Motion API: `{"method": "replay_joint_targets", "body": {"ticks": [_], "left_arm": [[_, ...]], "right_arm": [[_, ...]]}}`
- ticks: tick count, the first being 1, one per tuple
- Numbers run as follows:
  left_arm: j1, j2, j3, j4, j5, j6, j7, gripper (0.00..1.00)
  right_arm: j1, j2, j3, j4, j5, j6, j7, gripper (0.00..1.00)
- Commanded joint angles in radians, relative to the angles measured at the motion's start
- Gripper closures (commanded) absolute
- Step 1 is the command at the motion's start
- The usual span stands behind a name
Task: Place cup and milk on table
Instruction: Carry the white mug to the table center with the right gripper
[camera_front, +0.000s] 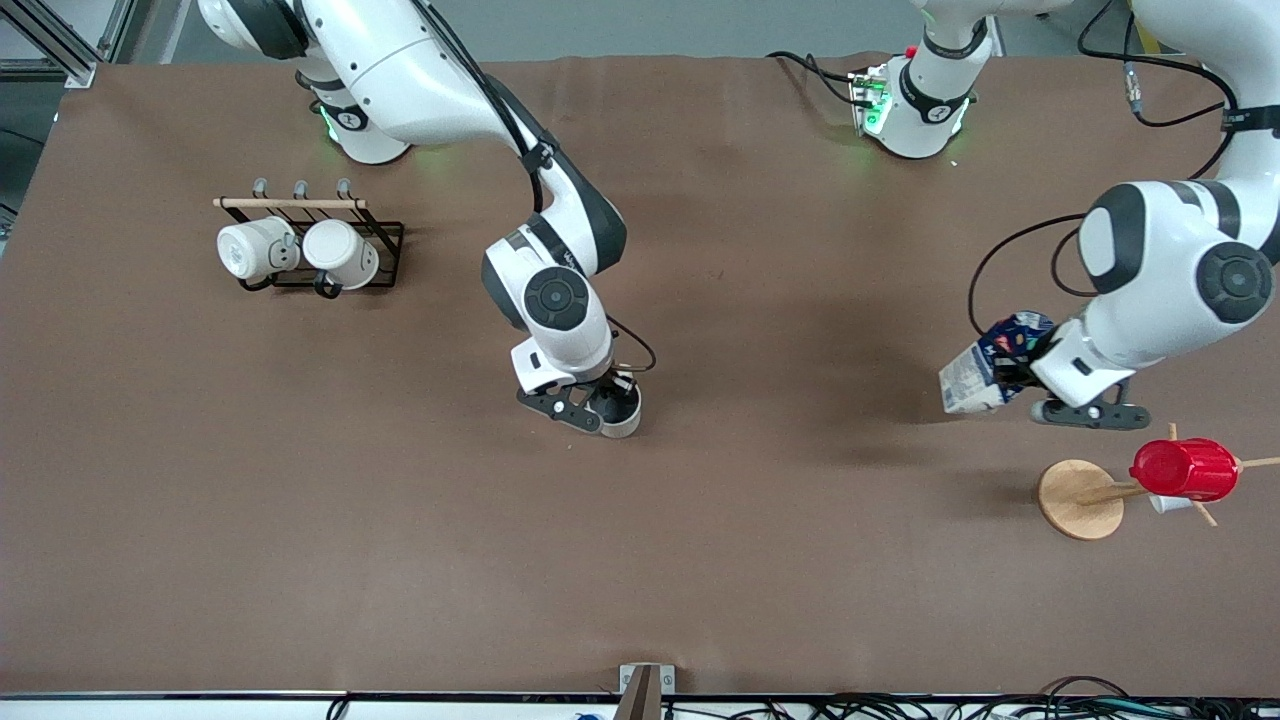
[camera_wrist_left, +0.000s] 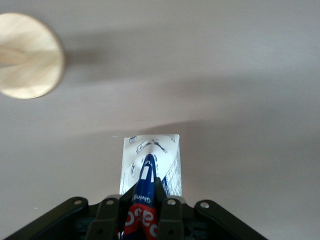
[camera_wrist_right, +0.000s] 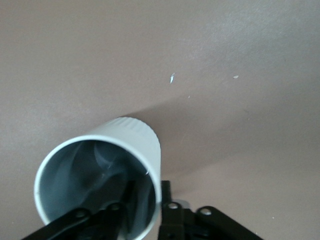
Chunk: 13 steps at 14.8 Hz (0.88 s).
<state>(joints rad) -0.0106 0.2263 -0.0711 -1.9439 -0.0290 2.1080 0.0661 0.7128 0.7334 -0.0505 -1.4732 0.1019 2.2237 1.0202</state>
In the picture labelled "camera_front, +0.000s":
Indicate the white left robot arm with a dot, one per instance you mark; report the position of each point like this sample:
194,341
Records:
1150,260

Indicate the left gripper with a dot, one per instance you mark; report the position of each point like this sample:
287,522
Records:
1032,357

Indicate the brown table cover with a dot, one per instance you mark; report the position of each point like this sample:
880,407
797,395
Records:
800,560

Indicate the beige mug with grey inside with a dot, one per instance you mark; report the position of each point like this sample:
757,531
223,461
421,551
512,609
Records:
625,425

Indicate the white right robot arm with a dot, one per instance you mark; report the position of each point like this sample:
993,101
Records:
400,70

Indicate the wooden mug tree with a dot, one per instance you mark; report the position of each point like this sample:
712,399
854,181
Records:
1080,500

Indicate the small white cup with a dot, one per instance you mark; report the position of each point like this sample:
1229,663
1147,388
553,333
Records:
1168,504

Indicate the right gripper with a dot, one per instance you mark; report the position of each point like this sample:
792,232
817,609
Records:
607,397

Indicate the red plastic cup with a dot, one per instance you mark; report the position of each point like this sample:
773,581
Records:
1185,470

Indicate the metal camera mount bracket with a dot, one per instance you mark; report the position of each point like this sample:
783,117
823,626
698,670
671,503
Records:
645,690

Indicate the white mug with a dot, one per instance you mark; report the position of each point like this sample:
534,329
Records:
342,252
250,250

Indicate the blue and white milk carton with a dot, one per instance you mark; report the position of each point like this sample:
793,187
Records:
970,385

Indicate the aluminium frame profile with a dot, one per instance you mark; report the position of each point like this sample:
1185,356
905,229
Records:
60,45

